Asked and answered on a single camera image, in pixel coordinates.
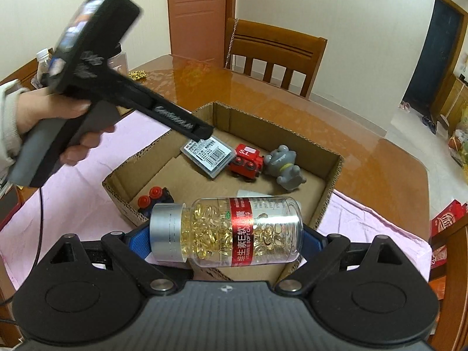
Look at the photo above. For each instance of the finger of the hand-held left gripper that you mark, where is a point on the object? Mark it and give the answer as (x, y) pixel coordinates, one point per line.
(203, 132)

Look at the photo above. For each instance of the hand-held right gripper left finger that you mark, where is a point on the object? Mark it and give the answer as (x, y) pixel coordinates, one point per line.
(139, 243)

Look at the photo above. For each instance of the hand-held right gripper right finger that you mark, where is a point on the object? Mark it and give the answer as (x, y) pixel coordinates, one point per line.
(311, 241)

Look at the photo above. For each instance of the clear labelled card case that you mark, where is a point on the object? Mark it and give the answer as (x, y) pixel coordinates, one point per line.
(210, 155)

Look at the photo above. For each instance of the black toy with red knobs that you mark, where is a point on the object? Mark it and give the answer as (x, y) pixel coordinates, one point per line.
(153, 197)

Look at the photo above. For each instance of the cardboard box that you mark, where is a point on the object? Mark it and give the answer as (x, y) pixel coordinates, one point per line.
(172, 175)

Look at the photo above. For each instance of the red toy train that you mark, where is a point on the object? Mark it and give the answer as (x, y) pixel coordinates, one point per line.
(246, 162)

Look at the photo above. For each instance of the clear capsule bottle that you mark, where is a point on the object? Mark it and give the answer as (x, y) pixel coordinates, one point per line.
(234, 230)

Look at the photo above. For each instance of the grey toy figure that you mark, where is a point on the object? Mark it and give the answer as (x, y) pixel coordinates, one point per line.
(285, 166)

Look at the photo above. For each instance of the person's left forearm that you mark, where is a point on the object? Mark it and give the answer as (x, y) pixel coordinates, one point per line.
(9, 124)

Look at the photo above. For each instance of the person's left hand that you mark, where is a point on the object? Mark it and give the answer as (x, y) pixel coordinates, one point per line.
(47, 104)

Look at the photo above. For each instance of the clear jar with black lid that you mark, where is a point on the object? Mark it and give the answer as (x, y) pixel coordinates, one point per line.
(120, 60)

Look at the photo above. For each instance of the gold tissue pack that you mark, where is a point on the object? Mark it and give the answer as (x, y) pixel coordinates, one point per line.
(137, 75)

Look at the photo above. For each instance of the plastic water bottle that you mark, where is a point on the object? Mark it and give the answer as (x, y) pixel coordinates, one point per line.
(44, 60)

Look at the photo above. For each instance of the pink cloth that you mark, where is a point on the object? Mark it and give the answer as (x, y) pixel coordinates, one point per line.
(73, 204)

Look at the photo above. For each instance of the brown wooden door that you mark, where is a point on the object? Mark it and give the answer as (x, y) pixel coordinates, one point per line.
(199, 11)

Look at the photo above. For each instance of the wooden chair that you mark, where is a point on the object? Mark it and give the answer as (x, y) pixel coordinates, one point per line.
(278, 49)
(453, 292)

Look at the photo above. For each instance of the red edged phone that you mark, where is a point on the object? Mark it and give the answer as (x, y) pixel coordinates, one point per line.
(7, 208)

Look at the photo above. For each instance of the red gift box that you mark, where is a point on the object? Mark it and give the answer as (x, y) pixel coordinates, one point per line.
(448, 226)

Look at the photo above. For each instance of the pink slippers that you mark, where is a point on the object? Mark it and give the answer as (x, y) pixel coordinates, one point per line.
(404, 106)

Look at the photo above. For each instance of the dark slippers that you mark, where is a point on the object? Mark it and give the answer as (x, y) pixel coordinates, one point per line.
(429, 124)

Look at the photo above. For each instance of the wooden cabinet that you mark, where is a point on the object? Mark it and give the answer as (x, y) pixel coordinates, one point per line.
(455, 102)

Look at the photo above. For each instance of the dark blue door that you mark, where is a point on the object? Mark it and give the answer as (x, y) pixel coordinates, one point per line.
(435, 47)

